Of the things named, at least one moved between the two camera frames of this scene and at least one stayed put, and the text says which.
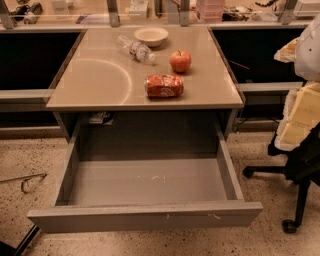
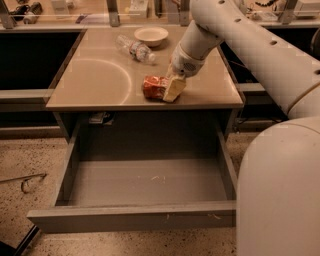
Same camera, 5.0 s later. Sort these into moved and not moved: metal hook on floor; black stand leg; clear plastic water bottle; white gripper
Moved: white gripper
Not moved: metal hook on floor; clear plastic water bottle; black stand leg
